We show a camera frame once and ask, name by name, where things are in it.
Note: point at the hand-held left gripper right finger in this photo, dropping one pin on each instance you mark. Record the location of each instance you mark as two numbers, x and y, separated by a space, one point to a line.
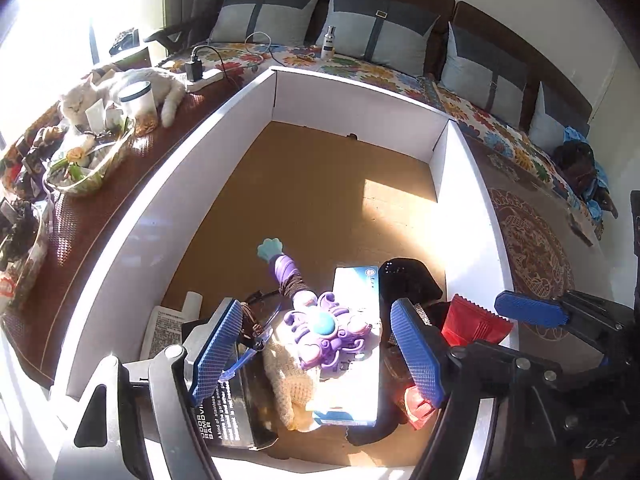
417 355

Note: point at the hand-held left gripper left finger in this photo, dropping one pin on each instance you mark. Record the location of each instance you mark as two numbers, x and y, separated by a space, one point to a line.
215 355

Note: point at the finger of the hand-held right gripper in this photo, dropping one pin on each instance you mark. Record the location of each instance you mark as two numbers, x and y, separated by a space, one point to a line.
530 309
585 367

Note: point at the rimless purple-tinted glasses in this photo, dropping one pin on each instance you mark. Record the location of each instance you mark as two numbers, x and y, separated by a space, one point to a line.
255 335

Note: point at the red foil packet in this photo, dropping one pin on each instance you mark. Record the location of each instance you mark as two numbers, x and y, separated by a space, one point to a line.
472 320

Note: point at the black printed carton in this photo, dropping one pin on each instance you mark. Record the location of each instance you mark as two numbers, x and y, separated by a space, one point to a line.
235 410

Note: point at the black plastic object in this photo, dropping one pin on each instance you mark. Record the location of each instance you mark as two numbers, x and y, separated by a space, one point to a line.
410 277

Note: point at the cream knit glove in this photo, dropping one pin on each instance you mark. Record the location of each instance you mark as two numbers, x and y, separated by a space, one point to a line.
290 385

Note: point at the blue and white carton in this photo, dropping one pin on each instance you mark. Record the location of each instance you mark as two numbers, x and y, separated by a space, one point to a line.
355 285

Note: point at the purple plastic toy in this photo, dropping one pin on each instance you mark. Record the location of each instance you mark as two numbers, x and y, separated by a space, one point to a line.
320 325

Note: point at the large white cardboard box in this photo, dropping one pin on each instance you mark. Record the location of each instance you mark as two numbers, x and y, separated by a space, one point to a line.
300 175

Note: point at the clear plastic packet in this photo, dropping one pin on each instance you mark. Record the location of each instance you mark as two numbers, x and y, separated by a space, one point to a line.
580 230

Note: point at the dark brown cloth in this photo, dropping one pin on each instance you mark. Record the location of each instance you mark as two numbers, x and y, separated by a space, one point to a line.
606 202

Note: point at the dark brown handbag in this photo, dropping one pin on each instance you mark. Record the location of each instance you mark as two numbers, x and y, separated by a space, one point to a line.
575 170

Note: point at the dark bag with blue clothes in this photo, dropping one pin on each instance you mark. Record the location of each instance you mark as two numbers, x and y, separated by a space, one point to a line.
600 175

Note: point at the brown woven side table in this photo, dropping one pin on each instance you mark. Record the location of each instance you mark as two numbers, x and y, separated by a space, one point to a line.
80 240

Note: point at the clear plastic tub of snacks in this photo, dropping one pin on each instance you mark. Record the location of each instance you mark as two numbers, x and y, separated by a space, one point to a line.
20 260

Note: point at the glass bowl of small things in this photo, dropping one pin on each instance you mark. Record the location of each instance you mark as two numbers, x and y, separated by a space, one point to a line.
85 170

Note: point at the white jar with dark band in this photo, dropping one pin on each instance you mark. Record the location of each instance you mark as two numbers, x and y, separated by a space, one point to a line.
137 102

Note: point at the floral sofa blanket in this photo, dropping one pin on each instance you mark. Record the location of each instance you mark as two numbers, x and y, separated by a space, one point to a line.
390 80

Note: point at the white power strip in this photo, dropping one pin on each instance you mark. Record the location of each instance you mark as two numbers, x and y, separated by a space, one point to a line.
207 82

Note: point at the white cat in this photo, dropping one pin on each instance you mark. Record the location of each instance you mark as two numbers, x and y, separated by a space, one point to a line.
125 82

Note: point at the black plug-in charger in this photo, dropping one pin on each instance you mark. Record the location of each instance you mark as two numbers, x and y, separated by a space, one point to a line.
195 67

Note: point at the grey cushions row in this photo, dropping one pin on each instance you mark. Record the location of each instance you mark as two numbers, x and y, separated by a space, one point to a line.
450 15

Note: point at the small clear spray bottle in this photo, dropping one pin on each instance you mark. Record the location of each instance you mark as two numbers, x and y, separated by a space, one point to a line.
328 42

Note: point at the black windowsill object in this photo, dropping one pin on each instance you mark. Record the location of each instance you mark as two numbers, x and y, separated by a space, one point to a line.
125 40

